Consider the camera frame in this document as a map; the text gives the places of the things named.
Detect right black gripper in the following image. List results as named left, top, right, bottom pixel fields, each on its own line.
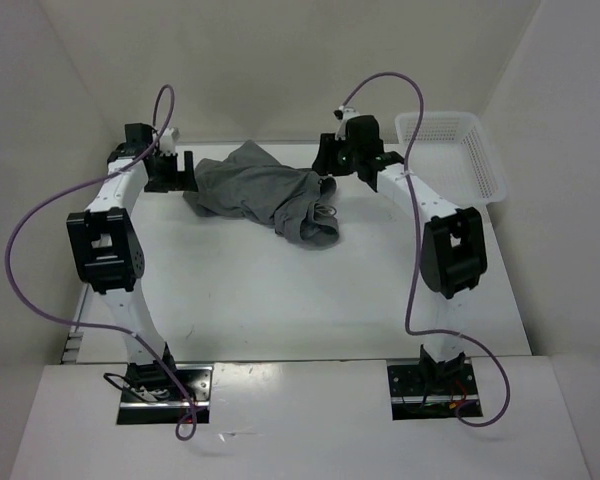
left=311, top=132, right=362, bottom=176

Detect grey shorts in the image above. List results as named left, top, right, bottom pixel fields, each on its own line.
left=183, top=140, right=340, bottom=249

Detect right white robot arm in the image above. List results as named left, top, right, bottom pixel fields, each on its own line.
left=312, top=107, right=487, bottom=393

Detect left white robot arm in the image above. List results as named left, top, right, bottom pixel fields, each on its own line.
left=66, top=123, right=197, bottom=400

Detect white plastic basket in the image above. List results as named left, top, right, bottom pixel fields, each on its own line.
left=395, top=111, right=507, bottom=206

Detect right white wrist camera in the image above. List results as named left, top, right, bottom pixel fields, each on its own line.
left=333, top=105, right=360, bottom=140

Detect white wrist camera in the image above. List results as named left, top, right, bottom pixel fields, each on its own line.
left=333, top=105, right=360, bottom=140
left=154, top=127, right=180, bottom=156

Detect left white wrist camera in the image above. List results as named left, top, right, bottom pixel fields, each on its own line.
left=154, top=127, right=180, bottom=156

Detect aluminium table edge rail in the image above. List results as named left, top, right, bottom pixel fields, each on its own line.
left=59, top=142, right=137, bottom=364

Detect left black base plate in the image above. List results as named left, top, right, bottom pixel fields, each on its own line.
left=106, top=365, right=213, bottom=426

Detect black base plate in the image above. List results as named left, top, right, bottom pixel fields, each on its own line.
left=106, top=365, right=213, bottom=426
left=387, top=360, right=483, bottom=421

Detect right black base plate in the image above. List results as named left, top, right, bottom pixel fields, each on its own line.
left=387, top=360, right=483, bottom=421

